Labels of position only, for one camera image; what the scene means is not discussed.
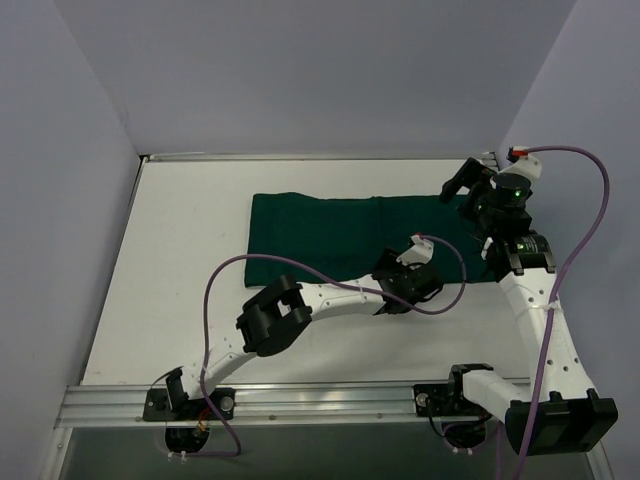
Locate dark green surgical drape cloth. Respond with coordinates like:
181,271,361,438
244,192,494,288

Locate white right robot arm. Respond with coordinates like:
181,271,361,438
439,156,618,456

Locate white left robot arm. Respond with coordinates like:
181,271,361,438
165,254,443,419

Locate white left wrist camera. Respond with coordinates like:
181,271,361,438
396,234,434,266

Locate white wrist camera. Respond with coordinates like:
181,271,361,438
396,234,434,266
503,146,542,183

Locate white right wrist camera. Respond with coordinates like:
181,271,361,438
503,146,542,183

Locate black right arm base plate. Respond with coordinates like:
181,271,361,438
412,383,491,418

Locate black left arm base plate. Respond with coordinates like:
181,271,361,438
141,388,236,422

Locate aluminium back frame rail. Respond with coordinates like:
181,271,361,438
144,152,470,162

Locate aluminium front frame rail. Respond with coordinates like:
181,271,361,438
53,378,597,429

